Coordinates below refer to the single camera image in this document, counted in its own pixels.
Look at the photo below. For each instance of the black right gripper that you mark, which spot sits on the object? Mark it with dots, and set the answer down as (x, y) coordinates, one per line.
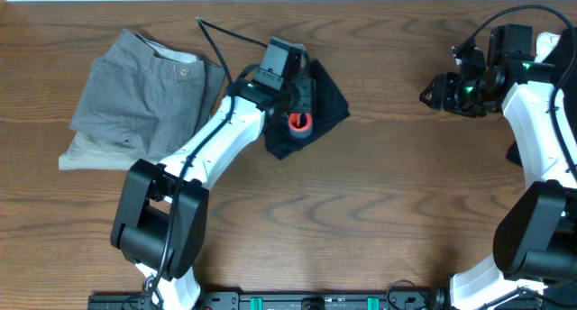
(442, 95)

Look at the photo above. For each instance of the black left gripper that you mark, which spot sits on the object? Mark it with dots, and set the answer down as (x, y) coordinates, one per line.
(307, 87)

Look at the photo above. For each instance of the black leggings red waistband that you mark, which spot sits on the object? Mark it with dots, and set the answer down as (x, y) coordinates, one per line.
(330, 108)

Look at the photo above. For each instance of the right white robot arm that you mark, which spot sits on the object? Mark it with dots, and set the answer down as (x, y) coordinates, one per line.
(484, 285)

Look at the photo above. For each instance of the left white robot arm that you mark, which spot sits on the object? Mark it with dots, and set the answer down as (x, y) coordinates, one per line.
(160, 221)

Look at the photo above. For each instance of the black garment pile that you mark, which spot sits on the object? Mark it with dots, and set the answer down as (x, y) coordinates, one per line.
(537, 239)

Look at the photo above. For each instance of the folded grey trousers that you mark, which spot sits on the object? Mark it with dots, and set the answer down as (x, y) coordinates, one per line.
(142, 100)

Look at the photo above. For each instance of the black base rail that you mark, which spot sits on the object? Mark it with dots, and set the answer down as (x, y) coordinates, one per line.
(399, 298)

